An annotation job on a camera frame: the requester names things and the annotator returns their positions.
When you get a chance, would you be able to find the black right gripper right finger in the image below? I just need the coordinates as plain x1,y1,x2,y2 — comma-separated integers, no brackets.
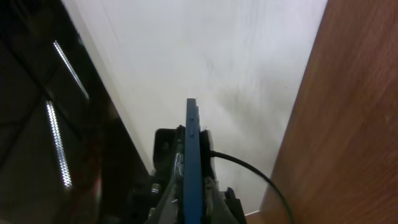
200,130,247,224

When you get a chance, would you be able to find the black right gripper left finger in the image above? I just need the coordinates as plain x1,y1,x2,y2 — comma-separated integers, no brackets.
146,126,185,224

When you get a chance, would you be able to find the blue Galaxy smartphone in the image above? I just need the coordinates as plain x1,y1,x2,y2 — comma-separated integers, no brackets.
183,98,203,224

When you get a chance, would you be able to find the black USB charging cable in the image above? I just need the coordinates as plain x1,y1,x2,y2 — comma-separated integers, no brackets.
208,150,295,224

